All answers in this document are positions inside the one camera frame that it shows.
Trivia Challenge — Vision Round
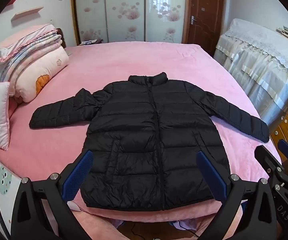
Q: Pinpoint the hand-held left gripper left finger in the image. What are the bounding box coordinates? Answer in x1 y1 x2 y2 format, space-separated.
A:
10 150 96 240

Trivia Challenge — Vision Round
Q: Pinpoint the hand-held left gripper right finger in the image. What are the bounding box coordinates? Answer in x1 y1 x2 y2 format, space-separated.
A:
196 151 277 240

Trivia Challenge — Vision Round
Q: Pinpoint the black puffer jacket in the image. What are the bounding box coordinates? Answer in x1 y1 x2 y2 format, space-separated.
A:
29 72 270 212

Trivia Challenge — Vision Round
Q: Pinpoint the cartoon print bed skirt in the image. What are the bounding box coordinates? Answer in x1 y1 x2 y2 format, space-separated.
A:
0 155 22 230

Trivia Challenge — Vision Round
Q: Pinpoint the cream quilt with orange print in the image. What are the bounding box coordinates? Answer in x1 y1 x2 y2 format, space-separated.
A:
9 47 70 103

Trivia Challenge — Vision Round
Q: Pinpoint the pink bed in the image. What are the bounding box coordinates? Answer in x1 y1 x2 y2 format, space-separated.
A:
0 24 283 230

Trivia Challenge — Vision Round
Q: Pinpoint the dark wooden nightstand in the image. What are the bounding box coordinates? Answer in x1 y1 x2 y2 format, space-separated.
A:
78 39 103 46

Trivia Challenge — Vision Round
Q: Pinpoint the pink frilled folded quilt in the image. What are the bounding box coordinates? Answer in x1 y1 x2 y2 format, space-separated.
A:
0 24 66 83

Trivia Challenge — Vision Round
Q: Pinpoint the brown wooden door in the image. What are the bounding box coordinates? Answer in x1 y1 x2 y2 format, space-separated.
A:
181 0 225 57

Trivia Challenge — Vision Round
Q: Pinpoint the floral sliding door wardrobe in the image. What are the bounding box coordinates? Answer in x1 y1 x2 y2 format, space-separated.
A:
70 0 191 46

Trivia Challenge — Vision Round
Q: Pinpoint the pink wall shelf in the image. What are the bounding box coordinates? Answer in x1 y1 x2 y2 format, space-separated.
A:
11 7 42 21

